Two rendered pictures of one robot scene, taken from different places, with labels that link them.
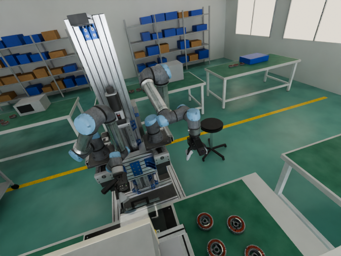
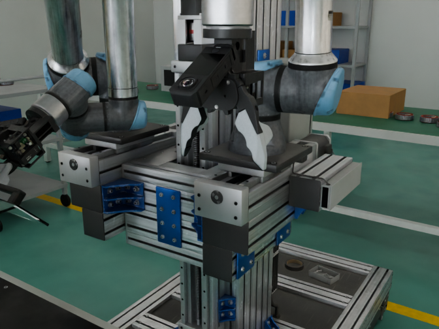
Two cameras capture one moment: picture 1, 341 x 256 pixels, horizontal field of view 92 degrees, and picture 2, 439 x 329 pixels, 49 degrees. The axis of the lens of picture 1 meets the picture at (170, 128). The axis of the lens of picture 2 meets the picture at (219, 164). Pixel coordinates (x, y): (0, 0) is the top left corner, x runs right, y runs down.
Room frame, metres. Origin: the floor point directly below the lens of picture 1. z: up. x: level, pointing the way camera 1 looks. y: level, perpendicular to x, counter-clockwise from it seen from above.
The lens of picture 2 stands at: (0.29, -0.64, 1.37)
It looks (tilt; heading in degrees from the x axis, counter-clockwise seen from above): 17 degrees down; 45
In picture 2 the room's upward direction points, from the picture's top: straight up
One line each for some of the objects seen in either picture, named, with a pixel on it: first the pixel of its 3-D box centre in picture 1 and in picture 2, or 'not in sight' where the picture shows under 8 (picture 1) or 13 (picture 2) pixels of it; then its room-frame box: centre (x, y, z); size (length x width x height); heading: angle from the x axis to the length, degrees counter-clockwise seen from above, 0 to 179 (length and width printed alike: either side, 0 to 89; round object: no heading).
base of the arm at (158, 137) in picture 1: (154, 134); (257, 130); (1.23, 0.15, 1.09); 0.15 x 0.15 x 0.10
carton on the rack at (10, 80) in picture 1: (12, 78); not in sight; (5.95, 4.92, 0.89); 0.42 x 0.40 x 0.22; 103
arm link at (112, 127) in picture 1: (114, 132); (119, 33); (0.98, 0.40, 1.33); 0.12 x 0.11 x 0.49; 61
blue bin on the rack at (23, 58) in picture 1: (26, 58); not in sight; (6.07, 4.23, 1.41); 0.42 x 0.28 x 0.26; 12
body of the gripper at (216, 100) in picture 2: (194, 139); (229, 70); (0.82, -0.14, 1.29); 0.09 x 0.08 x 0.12; 12
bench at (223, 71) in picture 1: (247, 79); not in sight; (3.86, -2.09, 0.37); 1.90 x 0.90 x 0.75; 101
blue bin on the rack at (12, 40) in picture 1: (14, 40); not in sight; (6.07, 4.25, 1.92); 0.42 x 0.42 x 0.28; 12
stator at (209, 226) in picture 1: (204, 221); not in sight; (0.56, -0.13, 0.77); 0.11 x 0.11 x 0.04
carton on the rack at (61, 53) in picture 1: (58, 53); (322, 19); (6.26, 3.30, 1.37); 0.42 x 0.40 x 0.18; 101
